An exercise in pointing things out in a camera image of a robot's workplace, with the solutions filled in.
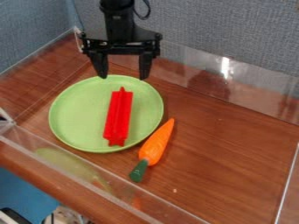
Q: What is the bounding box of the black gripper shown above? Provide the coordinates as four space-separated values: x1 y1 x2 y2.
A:
78 27 162 80

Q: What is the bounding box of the red plastic block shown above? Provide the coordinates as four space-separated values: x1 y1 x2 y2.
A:
102 87 133 146

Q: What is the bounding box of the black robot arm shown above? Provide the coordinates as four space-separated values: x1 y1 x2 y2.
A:
78 0 162 80

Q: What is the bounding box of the green plate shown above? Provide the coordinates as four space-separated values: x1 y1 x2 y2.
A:
48 74 164 153

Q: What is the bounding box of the orange toy carrot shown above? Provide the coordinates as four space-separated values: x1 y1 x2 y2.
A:
129 118 174 183

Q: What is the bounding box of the black cable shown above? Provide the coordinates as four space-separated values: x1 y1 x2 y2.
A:
132 0 152 21

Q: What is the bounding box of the clear acrylic left wall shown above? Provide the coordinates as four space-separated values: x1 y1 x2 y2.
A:
0 34 85 97

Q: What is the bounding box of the clear acrylic wall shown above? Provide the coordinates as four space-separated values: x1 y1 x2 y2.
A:
72 24 299 126
0 34 85 97
0 108 209 224

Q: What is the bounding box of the clear acrylic back wall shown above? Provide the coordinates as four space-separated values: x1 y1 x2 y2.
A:
72 24 299 126

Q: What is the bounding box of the clear acrylic front wall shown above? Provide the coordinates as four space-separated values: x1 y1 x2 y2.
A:
0 108 209 224

